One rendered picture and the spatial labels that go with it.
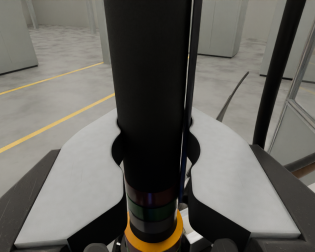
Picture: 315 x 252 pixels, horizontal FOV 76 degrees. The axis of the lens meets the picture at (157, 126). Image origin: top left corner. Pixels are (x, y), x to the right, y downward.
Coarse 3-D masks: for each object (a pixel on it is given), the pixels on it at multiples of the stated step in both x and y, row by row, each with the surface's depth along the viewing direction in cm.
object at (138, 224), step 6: (174, 210) 13; (132, 216) 13; (174, 216) 13; (132, 222) 13; (138, 222) 12; (144, 222) 12; (150, 222) 12; (156, 222) 12; (162, 222) 12; (168, 222) 13; (138, 228) 13; (144, 228) 13; (150, 228) 12; (156, 228) 12; (162, 228) 13
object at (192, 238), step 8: (184, 216) 18; (184, 232) 17; (192, 232) 17; (192, 240) 16; (200, 240) 17; (208, 240) 17; (184, 248) 17; (192, 248) 17; (200, 248) 17; (208, 248) 18
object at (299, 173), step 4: (312, 164) 24; (300, 168) 23; (304, 168) 23; (308, 168) 24; (312, 168) 24; (292, 172) 23; (296, 172) 23; (300, 172) 23; (304, 172) 23; (308, 172) 24; (296, 176) 23; (300, 176) 23
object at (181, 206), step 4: (188, 180) 36; (188, 184) 35; (184, 188) 35; (188, 188) 36; (184, 192) 35; (184, 196) 35; (184, 200) 36; (180, 204) 35; (184, 204) 36; (180, 208) 35; (184, 208) 37
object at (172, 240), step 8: (128, 216) 15; (128, 224) 14; (128, 232) 14; (176, 232) 14; (128, 240) 14; (136, 240) 13; (168, 240) 13; (176, 240) 14; (136, 248) 13; (144, 248) 13; (152, 248) 13; (160, 248) 13; (168, 248) 13
